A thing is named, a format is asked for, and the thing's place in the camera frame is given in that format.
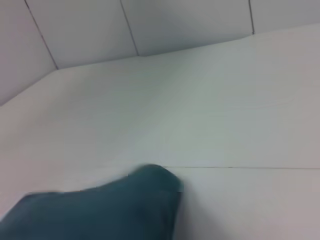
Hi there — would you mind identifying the teal blue shirt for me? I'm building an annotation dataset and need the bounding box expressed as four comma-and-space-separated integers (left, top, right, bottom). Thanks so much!
0, 164, 185, 240

